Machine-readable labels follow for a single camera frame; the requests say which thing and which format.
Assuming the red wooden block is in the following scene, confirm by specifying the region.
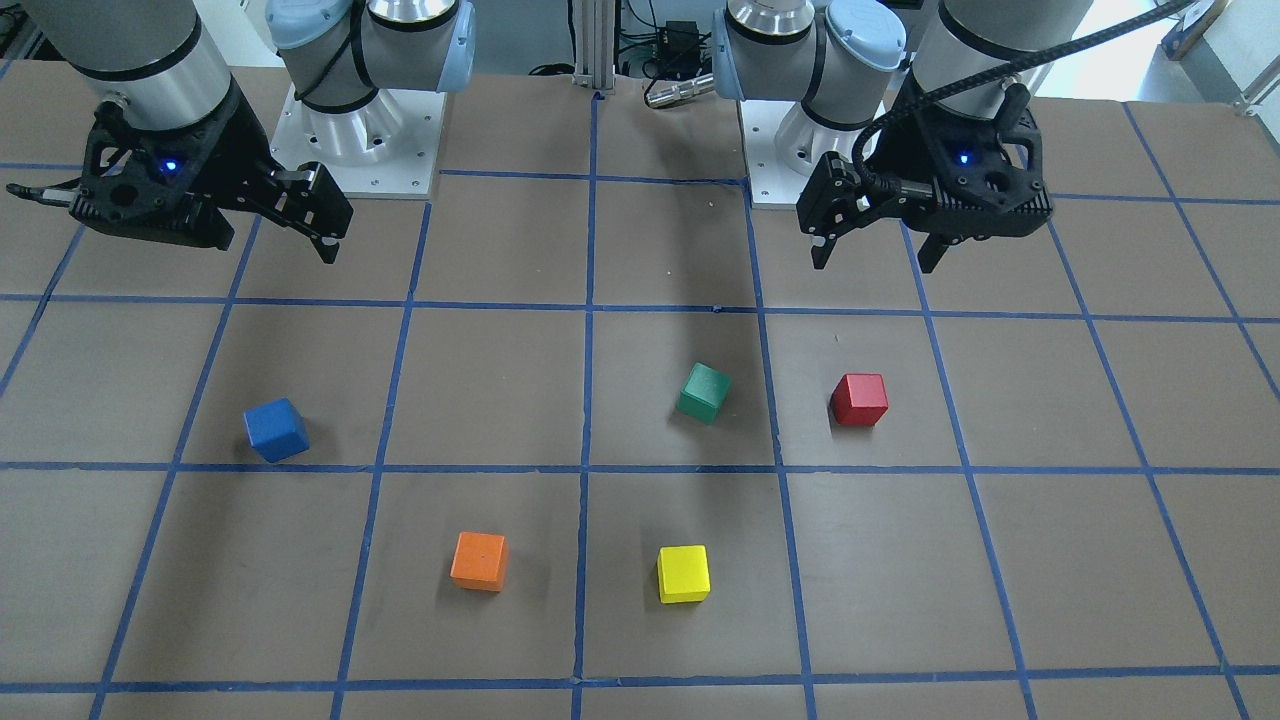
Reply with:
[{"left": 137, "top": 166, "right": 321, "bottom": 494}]
[{"left": 829, "top": 373, "right": 890, "bottom": 427}]

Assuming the orange wooden block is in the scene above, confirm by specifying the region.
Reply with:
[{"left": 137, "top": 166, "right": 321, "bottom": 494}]
[{"left": 449, "top": 530, "right": 509, "bottom": 593}]

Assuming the silver cylinder tool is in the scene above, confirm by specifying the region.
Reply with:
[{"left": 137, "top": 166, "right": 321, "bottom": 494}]
[{"left": 644, "top": 73, "right": 716, "bottom": 110}]

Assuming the green wooden block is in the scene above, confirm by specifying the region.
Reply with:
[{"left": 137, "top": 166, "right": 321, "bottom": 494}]
[{"left": 676, "top": 363, "right": 732, "bottom": 425}]

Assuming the black braided cable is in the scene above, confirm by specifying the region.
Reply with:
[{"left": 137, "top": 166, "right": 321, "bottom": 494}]
[{"left": 850, "top": 0, "right": 1196, "bottom": 201}]

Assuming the yellow wooden block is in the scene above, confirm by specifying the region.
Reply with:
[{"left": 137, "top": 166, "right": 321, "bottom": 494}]
[{"left": 655, "top": 544, "right": 710, "bottom": 603}]

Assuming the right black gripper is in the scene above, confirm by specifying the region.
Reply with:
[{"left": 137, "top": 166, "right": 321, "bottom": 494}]
[{"left": 6, "top": 81, "right": 355, "bottom": 265}]

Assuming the blue wooden block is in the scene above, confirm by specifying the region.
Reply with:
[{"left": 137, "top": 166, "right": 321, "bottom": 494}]
[{"left": 243, "top": 397, "right": 311, "bottom": 462}]

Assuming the aluminium frame post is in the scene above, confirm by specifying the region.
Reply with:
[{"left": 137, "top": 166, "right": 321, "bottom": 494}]
[{"left": 568, "top": 0, "right": 618, "bottom": 96}]

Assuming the black electronics box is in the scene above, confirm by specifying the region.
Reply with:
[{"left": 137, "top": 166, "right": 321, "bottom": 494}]
[{"left": 655, "top": 20, "right": 703, "bottom": 69}]

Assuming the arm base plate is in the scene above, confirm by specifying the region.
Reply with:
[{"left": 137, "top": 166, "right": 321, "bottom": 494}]
[
  {"left": 270, "top": 88, "right": 451, "bottom": 200},
  {"left": 739, "top": 97, "right": 861, "bottom": 210}
]

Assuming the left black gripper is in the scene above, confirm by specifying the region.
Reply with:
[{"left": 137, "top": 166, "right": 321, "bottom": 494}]
[{"left": 796, "top": 85, "right": 1053, "bottom": 275}]

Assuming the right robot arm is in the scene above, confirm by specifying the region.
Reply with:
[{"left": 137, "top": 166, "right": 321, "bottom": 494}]
[{"left": 6, "top": 1, "right": 476, "bottom": 264}]

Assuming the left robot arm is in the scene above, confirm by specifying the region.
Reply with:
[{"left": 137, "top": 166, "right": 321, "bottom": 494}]
[{"left": 710, "top": 1, "right": 1089, "bottom": 273}]

